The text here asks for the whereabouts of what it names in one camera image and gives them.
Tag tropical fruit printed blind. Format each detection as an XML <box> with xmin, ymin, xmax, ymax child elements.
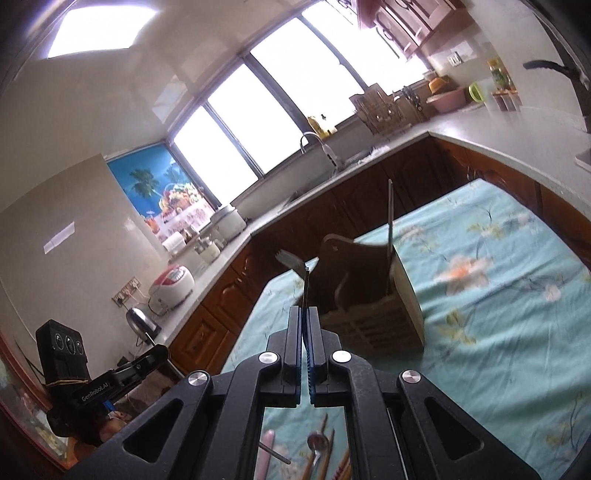
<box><xmin>107</xmin><ymin>147</ymin><xmax>218</xmax><ymax>241</ymax></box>

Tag dish rack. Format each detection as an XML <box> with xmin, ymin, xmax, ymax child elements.
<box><xmin>348</xmin><ymin>83</ymin><xmax>414</xmax><ymax>135</ymax></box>

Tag steel sink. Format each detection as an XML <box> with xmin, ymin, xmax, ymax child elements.
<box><xmin>288</xmin><ymin>164</ymin><xmax>370</xmax><ymax>204</ymax></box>

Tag metal fork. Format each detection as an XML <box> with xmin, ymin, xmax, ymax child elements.
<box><xmin>275</xmin><ymin>249</ymin><xmax>311</xmax><ymax>309</ymax></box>

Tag chrome faucet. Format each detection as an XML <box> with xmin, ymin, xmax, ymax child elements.
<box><xmin>300</xmin><ymin>132</ymin><xmax>345</xmax><ymax>169</ymax></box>

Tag wooden wall cabinets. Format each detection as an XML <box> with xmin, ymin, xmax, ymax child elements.
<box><xmin>337</xmin><ymin>0</ymin><xmax>468</xmax><ymax>62</ymax></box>

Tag yellow label bottle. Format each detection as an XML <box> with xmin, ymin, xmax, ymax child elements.
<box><xmin>487</xmin><ymin>58</ymin><xmax>511</xmax><ymax>91</ymax></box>

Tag white paper label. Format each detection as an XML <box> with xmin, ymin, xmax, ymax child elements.
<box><xmin>44</xmin><ymin>222</ymin><xmax>76</xmax><ymax>254</ymax></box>

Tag ceiling light panel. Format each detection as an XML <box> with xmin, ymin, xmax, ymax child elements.
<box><xmin>46</xmin><ymin>0</ymin><xmax>170</xmax><ymax>60</ymax></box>

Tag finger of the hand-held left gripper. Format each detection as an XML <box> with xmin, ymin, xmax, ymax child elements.
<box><xmin>115</xmin><ymin>344</ymin><xmax>171</xmax><ymax>393</ymax></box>

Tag wooden chopstick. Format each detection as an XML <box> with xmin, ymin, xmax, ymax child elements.
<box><xmin>318</xmin><ymin>428</ymin><xmax>336</xmax><ymax>480</ymax></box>
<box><xmin>300</xmin><ymin>413</ymin><xmax>329</xmax><ymax>480</ymax></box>

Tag kitchen window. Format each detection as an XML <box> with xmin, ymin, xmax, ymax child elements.
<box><xmin>171</xmin><ymin>0</ymin><xmax>431</xmax><ymax>209</ymax></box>

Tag floral teal tablecloth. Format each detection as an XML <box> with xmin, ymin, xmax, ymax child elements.
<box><xmin>222</xmin><ymin>178</ymin><xmax>591</xmax><ymax>480</ymax></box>

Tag small white pot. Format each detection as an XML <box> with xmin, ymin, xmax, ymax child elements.
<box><xmin>194</xmin><ymin>235</ymin><xmax>222</xmax><ymax>264</ymax></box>

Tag pink basin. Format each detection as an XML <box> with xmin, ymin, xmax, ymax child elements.
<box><xmin>426</xmin><ymin>88</ymin><xmax>468</xmax><ymax>114</ymax></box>

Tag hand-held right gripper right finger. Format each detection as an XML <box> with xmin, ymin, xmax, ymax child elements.
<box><xmin>305</xmin><ymin>307</ymin><xmax>542</xmax><ymax>480</ymax></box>

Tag wooden base cabinets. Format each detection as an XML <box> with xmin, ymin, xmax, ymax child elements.
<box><xmin>168</xmin><ymin>136</ymin><xmax>591</xmax><ymax>376</ymax></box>

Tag red white rice cooker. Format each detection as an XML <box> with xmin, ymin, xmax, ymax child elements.
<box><xmin>148</xmin><ymin>265</ymin><xmax>194</xmax><ymax>311</ymax></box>

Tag pink handled utensil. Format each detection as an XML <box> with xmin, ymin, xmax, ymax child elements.
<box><xmin>259</xmin><ymin>429</ymin><xmax>291</xmax><ymax>480</ymax></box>

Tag white slow cooker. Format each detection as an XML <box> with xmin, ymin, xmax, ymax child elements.
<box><xmin>210</xmin><ymin>205</ymin><xmax>248</xmax><ymax>243</ymax></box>

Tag metal spoon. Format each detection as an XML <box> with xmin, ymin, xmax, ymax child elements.
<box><xmin>307</xmin><ymin>433</ymin><xmax>330</xmax><ymax>480</ymax></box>

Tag steel electric kettle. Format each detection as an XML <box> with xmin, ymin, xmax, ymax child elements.
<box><xmin>126</xmin><ymin>307</ymin><xmax>163</xmax><ymax>340</ymax></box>

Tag metal chopstick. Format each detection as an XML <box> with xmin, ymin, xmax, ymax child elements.
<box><xmin>387</xmin><ymin>179</ymin><xmax>396</xmax><ymax>260</ymax></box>

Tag black pan handle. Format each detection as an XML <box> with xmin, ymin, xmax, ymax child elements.
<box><xmin>524</xmin><ymin>59</ymin><xmax>591</xmax><ymax>131</ymax></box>

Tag white rag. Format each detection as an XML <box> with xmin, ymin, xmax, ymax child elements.
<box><xmin>358</xmin><ymin>145</ymin><xmax>391</xmax><ymax>165</ymax></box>

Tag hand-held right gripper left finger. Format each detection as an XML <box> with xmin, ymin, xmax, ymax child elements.
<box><xmin>60</xmin><ymin>306</ymin><xmax>304</xmax><ymax>480</ymax></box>

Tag wall power outlet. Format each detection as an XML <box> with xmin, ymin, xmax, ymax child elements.
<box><xmin>112</xmin><ymin>277</ymin><xmax>142</xmax><ymax>306</ymax></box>

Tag wooden utensil holder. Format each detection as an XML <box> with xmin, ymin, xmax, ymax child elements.
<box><xmin>305</xmin><ymin>233</ymin><xmax>426</xmax><ymax>356</ymax></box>

